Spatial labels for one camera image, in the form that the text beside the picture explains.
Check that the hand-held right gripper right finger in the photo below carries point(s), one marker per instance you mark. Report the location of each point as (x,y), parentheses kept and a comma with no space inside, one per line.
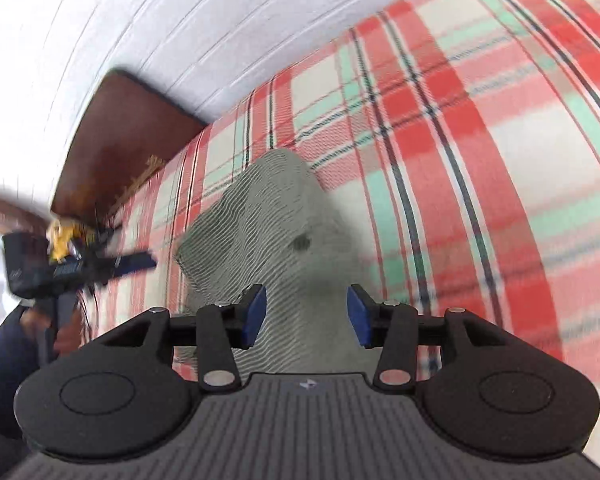
(357,317)

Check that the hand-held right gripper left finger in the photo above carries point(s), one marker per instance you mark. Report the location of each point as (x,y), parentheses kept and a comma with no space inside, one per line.
(255,317)

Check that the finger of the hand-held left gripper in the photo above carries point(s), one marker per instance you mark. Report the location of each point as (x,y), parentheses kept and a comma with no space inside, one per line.
(135,263)

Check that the grey-green striped shirt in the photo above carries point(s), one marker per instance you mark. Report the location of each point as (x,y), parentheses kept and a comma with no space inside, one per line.
(270,235)

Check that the person's left forearm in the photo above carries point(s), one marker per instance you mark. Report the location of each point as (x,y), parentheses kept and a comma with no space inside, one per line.
(10,370)

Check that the person's left hand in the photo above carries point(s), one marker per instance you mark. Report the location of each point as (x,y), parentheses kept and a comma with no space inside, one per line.
(71,332)

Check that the yellow cloth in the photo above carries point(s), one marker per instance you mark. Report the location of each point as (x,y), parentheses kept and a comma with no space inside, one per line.
(62,242)

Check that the brown wooden board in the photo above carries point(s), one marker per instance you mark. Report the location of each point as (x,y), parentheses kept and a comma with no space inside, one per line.
(15,212)

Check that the brown wooden headboard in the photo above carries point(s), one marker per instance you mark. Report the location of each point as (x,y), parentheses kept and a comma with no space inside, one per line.
(120,140)

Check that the red plaid bed sheet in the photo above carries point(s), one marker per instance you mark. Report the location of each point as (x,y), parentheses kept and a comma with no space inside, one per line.
(455,160)

